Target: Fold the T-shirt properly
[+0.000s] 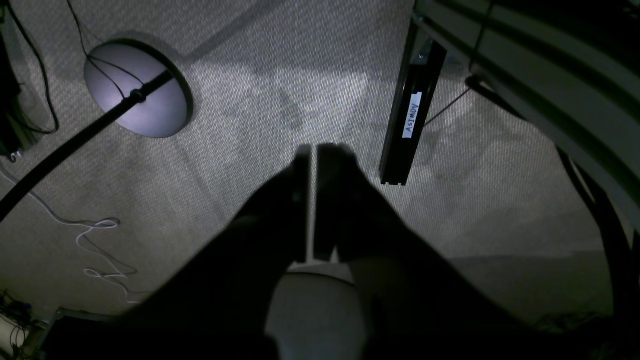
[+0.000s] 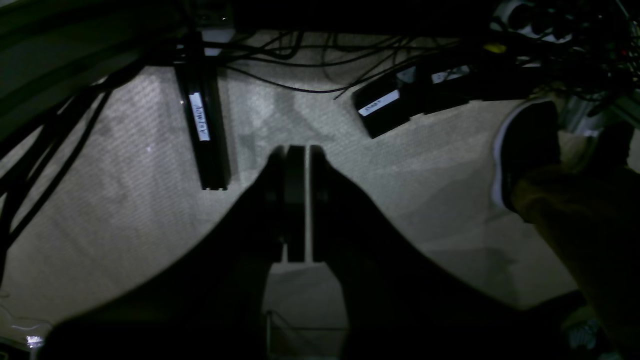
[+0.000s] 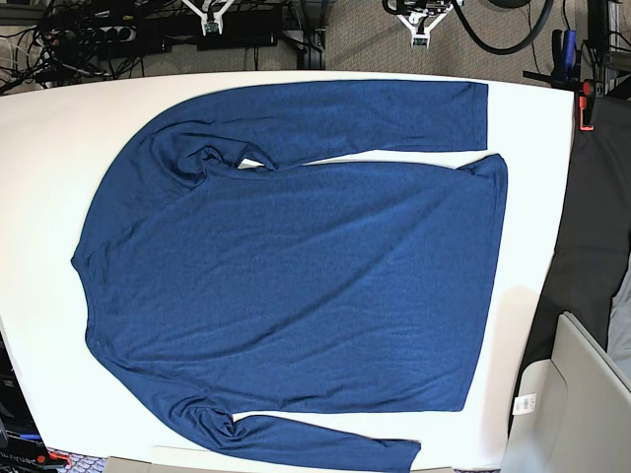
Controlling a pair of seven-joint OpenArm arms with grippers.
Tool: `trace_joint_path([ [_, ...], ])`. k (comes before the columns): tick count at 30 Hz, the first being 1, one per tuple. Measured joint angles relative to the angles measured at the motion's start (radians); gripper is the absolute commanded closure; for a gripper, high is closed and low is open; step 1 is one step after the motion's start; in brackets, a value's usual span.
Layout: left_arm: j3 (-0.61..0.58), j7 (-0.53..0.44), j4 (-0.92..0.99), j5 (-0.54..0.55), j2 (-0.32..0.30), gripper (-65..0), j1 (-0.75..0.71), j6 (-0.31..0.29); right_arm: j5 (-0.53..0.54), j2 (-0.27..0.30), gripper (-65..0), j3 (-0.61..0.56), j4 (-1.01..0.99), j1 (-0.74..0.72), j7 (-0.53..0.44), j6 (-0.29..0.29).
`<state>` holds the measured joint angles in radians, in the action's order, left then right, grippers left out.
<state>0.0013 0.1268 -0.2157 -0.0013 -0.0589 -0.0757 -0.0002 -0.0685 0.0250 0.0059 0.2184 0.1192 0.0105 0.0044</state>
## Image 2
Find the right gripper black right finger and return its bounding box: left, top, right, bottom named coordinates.
left=310, top=145, right=581, bottom=360

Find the black shoe with white sole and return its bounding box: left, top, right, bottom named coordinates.
left=491, top=97, right=560, bottom=213

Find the white power strip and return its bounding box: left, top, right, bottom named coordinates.
left=489, top=0, right=575, bottom=44

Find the black labelled power brick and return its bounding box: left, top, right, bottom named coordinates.
left=350, top=64, right=471, bottom=139

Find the black aluminium frame bar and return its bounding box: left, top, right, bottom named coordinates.
left=173, top=32, right=231, bottom=191

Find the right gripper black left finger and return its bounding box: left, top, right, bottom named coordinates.
left=41, top=146, right=306, bottom=360

